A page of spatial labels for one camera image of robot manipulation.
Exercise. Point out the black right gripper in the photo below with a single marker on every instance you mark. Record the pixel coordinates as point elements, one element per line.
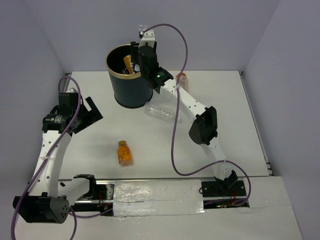
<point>133,47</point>

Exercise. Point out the silver foil tape patch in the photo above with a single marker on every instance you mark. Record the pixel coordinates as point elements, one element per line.
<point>157,198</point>

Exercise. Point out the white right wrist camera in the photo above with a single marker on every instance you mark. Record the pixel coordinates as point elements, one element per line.
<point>147,38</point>

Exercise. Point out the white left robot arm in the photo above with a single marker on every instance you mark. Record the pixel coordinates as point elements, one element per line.
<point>48,200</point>

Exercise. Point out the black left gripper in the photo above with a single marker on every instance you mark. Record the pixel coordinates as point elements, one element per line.
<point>90,121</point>

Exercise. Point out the clear bottle blue cap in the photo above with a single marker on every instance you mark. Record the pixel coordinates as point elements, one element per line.
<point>141,30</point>

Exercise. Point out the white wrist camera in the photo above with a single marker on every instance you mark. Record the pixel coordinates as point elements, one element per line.
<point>72,90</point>
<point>147,38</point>

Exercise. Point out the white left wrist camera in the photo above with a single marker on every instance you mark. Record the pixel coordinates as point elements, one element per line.
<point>72,90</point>

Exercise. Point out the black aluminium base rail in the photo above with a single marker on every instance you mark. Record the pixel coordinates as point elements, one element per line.
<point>228,193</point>

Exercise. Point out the large orange milk tea bottle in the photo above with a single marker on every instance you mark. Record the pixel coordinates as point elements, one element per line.
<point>129,64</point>

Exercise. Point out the dark bin with gold rim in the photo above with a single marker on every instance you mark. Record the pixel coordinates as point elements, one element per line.
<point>130,91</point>

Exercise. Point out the blue label water bottle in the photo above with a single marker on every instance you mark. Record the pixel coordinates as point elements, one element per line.
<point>124,71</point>

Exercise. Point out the clear crushed bottle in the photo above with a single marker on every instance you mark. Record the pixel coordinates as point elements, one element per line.
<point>159,112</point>

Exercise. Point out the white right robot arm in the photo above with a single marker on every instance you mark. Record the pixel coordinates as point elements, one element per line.
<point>204,128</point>

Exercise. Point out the small orange juice bottle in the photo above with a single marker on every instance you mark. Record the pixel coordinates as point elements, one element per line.
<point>124,154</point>

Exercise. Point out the orange bottle with white label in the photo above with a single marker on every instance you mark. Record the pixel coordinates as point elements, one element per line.
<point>182,80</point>

